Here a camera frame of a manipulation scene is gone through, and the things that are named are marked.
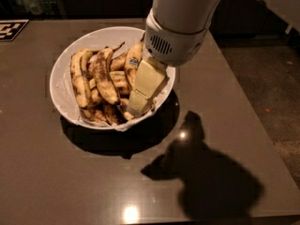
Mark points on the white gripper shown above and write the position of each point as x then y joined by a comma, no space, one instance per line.
174,47

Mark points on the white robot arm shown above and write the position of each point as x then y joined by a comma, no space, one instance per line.
224,17

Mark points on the stickered banana with long stem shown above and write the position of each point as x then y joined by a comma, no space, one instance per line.
133,59

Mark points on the short middle banana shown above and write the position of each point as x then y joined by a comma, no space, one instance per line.
119,83

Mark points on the banana behind centre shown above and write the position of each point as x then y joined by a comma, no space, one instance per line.
118,62

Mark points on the bottom centre banana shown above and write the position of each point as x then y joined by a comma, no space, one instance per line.
123,109

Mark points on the centre spotted banana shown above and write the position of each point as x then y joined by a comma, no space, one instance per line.
101,73

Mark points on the lower left small banana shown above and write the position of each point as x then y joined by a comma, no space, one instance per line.
95,95

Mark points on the bottom left banana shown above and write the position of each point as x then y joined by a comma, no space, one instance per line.
95,114

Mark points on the white bowl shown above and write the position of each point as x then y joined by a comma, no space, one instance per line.
62,78

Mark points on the bottles in background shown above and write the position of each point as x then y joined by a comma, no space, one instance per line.
38,7

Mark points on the black white fiducial marker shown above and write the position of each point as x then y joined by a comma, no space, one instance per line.
9,29

